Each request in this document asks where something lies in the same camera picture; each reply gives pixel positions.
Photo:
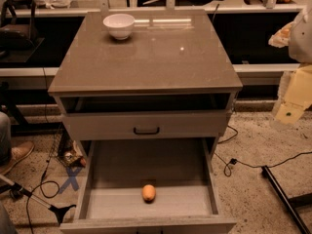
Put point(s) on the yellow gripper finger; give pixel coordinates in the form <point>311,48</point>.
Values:
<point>294,94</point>

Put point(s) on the white ceramic bowl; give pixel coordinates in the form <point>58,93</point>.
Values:
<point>119,26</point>

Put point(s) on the wire basket with items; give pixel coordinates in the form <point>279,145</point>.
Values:
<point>66,151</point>

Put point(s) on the blue tape cross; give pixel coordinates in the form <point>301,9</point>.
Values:
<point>71,180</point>

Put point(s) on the tan shoe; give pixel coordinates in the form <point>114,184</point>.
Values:
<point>15,155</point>

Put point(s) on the grey trouser leg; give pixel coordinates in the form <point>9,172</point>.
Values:
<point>5,139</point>

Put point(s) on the orange fruit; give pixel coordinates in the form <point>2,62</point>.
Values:
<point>148,193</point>

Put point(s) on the black tripod leg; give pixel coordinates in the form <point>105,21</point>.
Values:
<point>59,212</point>

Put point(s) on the open middle drawer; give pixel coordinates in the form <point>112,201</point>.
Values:
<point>186,201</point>

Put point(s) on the grey drawer cabinet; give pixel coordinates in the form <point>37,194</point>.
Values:
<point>173,61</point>

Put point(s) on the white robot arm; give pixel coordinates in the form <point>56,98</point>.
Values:
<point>297,36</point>

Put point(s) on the black chair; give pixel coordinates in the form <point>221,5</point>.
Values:
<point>18,41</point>

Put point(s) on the closed upper drawer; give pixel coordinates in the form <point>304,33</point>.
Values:
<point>100,126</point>

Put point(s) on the black metal stand base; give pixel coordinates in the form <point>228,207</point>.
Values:
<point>291,204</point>

